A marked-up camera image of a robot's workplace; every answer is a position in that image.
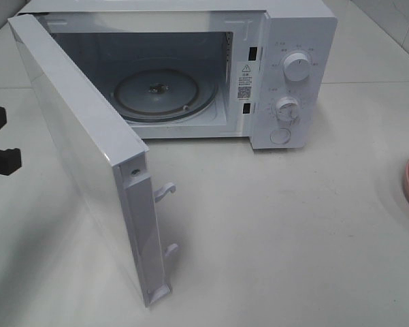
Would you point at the white timer knob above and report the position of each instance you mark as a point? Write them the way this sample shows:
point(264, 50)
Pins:
point(287, 109)

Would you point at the glass microwave turntable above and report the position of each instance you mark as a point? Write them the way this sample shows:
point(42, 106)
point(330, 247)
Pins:
point(162, 95)

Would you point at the white microwave oven body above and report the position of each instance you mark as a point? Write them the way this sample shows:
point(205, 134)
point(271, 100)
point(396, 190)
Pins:
point(238, 44)

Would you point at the upper white power knob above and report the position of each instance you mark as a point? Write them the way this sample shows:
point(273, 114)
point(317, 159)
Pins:
point(297, 65)

